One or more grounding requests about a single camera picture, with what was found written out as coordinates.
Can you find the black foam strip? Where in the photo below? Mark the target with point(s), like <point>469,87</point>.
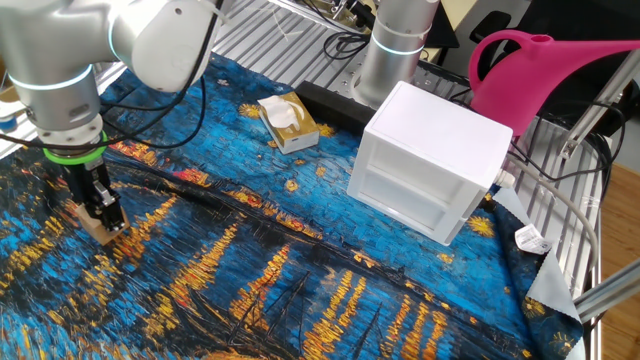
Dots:
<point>330,107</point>

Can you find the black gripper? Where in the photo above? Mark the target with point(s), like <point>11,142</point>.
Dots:
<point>82,180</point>

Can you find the gold tissue pack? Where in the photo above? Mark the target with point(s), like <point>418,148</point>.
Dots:
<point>295,132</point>

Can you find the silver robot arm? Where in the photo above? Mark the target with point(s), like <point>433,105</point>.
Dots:
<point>50,50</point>

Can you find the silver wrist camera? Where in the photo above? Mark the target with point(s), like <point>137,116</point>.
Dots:
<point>10,122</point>

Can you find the white plastic drawer box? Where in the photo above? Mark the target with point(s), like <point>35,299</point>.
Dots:
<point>435,135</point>

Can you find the blue starry painting tablecloth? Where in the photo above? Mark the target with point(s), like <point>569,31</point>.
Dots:
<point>300,260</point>

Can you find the pink watering can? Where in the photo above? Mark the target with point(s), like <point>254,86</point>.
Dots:
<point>515,85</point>

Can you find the aluminium frame post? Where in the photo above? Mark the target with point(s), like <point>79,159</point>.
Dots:
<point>610,290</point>
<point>600,105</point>

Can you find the white cloth label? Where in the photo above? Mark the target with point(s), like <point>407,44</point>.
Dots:
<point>532,240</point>

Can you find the small wooden block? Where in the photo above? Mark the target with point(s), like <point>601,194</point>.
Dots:
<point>97,231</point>

